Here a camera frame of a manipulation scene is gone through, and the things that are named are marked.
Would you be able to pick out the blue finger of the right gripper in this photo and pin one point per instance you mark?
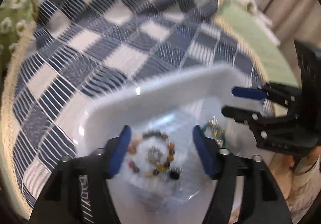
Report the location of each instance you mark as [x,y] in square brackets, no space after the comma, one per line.
[240,115]
[254,94]

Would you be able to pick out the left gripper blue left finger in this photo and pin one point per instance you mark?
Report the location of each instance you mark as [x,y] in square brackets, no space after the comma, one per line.
[119,151]

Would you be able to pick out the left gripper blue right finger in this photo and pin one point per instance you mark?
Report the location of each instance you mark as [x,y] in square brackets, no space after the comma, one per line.
[206,149]

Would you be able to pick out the person's right hand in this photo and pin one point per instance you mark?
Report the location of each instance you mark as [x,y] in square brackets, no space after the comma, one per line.
[303,165]

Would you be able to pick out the pearl cluster earring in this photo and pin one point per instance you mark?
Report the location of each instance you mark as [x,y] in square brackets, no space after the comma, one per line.
[154,155]

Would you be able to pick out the translucent plastic container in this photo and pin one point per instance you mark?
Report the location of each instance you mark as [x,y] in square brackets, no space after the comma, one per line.
[161,112]

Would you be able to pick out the green quilted bedspread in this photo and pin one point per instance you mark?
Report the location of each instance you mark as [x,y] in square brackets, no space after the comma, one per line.
[267,59]

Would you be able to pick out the navy white patterned cloth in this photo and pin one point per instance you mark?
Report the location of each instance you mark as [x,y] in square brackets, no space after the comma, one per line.
[90,48]

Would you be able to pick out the green daisy pillow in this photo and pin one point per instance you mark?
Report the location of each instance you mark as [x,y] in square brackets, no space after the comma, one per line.
[15,14]

